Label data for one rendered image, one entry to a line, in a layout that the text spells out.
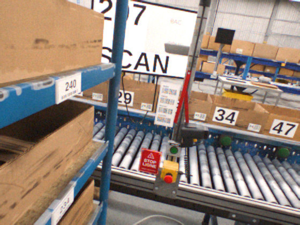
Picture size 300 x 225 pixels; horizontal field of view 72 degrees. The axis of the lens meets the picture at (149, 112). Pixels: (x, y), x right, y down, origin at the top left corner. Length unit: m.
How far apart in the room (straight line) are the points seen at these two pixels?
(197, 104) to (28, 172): 1.32
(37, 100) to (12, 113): 0.04
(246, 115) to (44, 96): 1.47
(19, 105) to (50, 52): 0.11
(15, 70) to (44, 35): 0.06
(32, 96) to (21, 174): 0.13
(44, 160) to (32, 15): 0.21
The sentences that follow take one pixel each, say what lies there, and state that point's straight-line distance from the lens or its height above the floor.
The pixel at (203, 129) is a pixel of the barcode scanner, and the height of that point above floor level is 1.09.
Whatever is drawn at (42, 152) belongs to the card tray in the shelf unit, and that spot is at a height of 1.22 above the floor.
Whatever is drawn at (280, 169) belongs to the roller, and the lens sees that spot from 1.64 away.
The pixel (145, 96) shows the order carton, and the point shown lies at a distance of 1.55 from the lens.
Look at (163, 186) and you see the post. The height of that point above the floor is 0.72.
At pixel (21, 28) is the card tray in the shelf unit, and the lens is 0.28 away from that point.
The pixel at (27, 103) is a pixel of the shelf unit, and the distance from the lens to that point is 0.25.
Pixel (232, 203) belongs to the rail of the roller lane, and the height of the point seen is 0.72.
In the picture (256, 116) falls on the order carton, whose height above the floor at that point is 1.01.
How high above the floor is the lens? 1.41
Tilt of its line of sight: 19 degrees down
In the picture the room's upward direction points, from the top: 9 degrees clockwise
